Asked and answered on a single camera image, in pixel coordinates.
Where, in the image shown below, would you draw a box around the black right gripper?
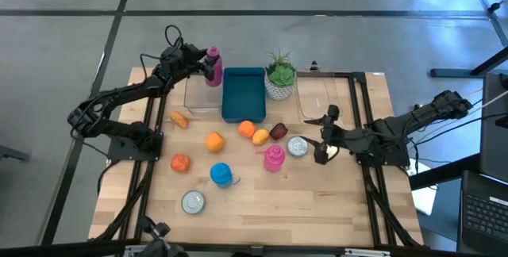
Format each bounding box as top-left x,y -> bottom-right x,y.
300,105 -> 360,166

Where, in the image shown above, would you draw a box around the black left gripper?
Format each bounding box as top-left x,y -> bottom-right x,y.
170,44 -> 217,82

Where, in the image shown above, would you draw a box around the purple magenta water bottle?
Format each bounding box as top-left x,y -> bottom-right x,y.
204,45 -> 225,88

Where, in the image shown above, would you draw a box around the tin can red-blue label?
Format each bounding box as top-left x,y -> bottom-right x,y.
324,144 -> 341,161

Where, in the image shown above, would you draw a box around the dark red toy beet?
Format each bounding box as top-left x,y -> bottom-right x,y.
269,122 -> 290,141

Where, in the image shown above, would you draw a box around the bright pink water bottle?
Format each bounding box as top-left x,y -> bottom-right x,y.
256,144 -> 287,173

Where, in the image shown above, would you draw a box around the orange toy sweet potato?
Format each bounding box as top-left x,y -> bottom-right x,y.
169,109 -> 190,130

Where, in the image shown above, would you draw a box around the round orange toy fruit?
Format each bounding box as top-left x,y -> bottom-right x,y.
205,131 -> 226,154
237,120 -> 257,139

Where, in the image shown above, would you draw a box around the red-orange toy bell pepper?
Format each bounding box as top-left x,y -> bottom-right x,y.
170,153 -> 191,174

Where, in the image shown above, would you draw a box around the blue plastic water bottle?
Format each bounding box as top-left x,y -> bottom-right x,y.
209,162 -> 242,190

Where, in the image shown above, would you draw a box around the tin can teal label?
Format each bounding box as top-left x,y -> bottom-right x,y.
286,135 -> 310,159

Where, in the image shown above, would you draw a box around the clear plastic bin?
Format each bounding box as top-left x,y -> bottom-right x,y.
183,66 -> 225,116
295,64 -> 344,125

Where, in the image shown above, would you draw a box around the teal plastic tray bin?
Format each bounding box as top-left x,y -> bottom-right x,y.
221,66 -> 267,125

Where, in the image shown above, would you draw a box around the yellow-orange toy lemon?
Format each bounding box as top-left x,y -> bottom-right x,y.
251,128 -> 271,147

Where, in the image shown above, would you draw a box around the potted succulent plant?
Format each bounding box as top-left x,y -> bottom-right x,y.
264,48 -> 298,102

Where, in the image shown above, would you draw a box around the black crossbar silver brackets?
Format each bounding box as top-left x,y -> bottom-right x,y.
0,240 -> 508,257

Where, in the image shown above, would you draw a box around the white paper sheet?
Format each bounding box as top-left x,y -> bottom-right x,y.
410,158 -> 438,217

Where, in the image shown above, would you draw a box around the black table leg bar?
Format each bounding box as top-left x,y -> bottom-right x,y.
408,152 -> 482,191

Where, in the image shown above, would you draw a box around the silver-lidded tin can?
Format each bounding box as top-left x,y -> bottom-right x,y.
180,190 -> 206,216

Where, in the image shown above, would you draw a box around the dark grey monitor back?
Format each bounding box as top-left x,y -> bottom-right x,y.
479,72 -> 508,185

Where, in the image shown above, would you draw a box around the black jointed device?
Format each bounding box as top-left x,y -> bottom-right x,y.
137,215 -> 190,257

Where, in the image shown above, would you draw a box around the black laptop keyboard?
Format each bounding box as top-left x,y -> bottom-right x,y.
456,169 -> 508,256

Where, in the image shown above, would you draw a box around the grey chair base leg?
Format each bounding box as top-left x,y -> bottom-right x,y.
0,144 -> 31,163

